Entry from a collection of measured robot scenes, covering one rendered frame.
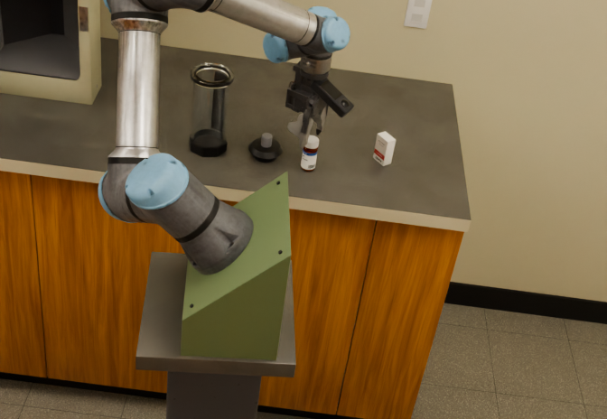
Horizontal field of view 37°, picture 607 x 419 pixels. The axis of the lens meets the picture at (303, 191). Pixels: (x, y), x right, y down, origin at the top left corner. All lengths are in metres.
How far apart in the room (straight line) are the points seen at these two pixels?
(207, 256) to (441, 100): 1.23
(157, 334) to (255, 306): 0.24
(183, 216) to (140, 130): 0.22
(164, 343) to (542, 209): 1.74
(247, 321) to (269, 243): 0.16
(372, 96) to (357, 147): 0.30
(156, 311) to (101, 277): 0.67
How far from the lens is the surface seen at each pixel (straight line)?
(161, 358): 1.83
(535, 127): 3.04
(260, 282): 1.69
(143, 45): 1.86
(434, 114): 2.70
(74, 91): 2.56
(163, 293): 1.96
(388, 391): 2.78
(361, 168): 2.40
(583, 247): 3.37
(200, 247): 1.75
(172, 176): 1.69
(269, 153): 2.34
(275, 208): 1.79
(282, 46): 2.05
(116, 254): 2.51
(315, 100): 2.23
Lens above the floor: 2.29
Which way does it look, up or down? 36 degrees down
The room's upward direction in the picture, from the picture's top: 8 degrees clockwise
